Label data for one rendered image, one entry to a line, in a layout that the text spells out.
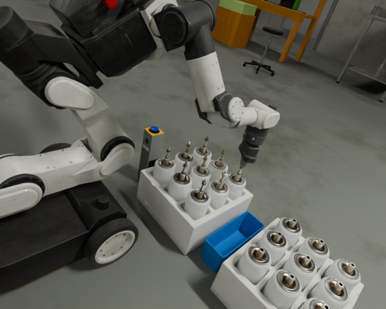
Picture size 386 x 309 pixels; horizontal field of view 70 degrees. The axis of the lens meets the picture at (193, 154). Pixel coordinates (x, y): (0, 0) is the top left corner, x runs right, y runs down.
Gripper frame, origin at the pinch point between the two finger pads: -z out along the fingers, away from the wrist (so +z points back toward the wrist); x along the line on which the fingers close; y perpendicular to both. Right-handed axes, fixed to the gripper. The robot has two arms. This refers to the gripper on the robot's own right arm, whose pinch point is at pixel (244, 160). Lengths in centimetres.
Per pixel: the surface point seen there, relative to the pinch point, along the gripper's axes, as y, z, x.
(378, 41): -416, 25, 460
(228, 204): 3.6, -18.0, -9.5
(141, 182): 42.1, -23.8, 5.8
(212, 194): 13.0, -12.3, -10.1
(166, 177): 31.9, -15.4, 1.2
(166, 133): 26, -36, 74
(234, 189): 1.3, -13.5, -4.5
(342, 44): -378, -2, 514
